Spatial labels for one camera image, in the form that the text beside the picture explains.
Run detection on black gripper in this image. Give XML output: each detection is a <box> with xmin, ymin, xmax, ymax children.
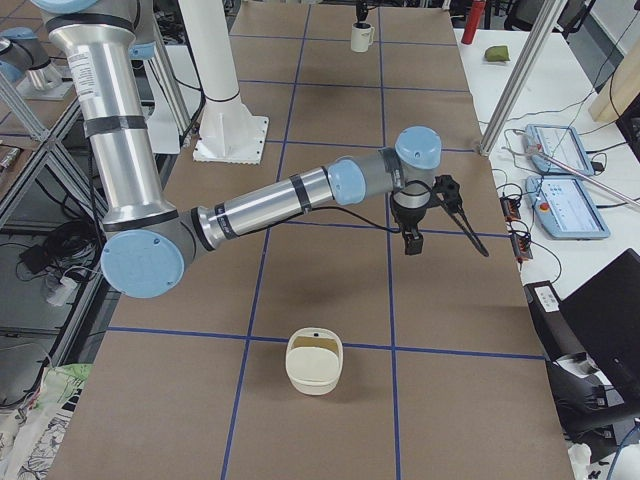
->
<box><xmin>391</xmin><ymin>183</ymin><xmax>490</xmax><ymax>258</ymax></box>

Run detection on white mug with HOME text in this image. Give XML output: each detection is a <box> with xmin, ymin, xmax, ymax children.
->
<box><xmin>350</xmin><ymin>22</ymin><xmax>375</xmax><ymax>53</ymax></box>

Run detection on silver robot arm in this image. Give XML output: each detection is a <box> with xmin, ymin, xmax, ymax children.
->
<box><xmin>38</xmin><ymin>1</ymin><xmax>479</xmax><ymax>298</ymax></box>

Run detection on spare grey robot arm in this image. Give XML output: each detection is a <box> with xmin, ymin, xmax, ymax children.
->
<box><xmin>1</xmin><ymin>27</ymin><xmax>73</xmax><ymax>101</ymax></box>

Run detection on lower blue teach pendant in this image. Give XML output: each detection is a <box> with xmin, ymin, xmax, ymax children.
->
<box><xmin>524</xmin><ymin>175</ymin><xmax>610</xmax><ymax>240</ymax></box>

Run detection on blue teach pendant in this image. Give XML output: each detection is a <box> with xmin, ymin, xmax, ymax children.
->
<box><xmin>524</xmin><ymin>175</ymin><xmax>610</xmax><ymax>240</ymax></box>
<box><xmin>524</xmin><ymin>124</ymin><xmax>595</xmax><ymax>176</ymax></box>

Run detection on black box with label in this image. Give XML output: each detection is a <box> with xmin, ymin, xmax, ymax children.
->
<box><xmin>523</xmin><ymin>281</ymin><xmax>583</xmax><ymax>361</ymax></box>

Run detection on upper blue teach pendant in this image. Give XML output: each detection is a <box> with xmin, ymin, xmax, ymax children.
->
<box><xmin>524</xmin><ymin>124</ymin><xmax>595</xmax><ymax>176</ymax></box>

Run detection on cream oval bowl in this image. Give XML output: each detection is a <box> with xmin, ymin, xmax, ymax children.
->
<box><xmin>285</xmin><ymin>327</ymin><xmax>344</xmax><ymax>396</ymax></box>

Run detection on green pouch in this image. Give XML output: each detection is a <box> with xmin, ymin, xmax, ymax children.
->
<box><xmin>484</xmin><ymin>45</ymin><xmax>510</xmax><ymax>63</ymax></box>

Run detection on black laptop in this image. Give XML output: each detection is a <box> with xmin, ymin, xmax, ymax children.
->
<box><xmin>560</xmin><ymin>248</ymin><xmax>639</xmax><ymax>400</ymax></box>

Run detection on red bottle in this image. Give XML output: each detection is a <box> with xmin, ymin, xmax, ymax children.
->
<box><xmin>461</xmin><ymin>0</ymin><xmax>486</xmax><ymax>45</ymax></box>

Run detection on floral cloth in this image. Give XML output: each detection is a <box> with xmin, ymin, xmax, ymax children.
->
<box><xmin>1</xmin><ymin>363</ymin><xmax>92</xmax><ymax>479</ymax></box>

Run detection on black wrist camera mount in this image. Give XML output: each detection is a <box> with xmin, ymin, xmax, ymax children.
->
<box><xmin>432</xmin><ymin>174</ymin><xmax>463</xmax><ymax>214</ymax></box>

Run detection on black braided right cable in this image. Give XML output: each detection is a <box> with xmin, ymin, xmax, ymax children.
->
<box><xmin>299</xmin><ymin>204</ymin><xmax>406</xmax><ymax>234</ymax></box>

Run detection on white camera pole stand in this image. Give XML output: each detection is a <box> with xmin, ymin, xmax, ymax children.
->
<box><xmin>179</xmin><ymin>0</ymin><xmax>269</xmax><ymax>164</ymax></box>

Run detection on aluminium frame post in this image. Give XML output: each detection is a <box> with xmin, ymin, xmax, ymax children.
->
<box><xmin>478</xmin><ymin>0</ymin><xmax>566</xmax><ymax>157</ymax></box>

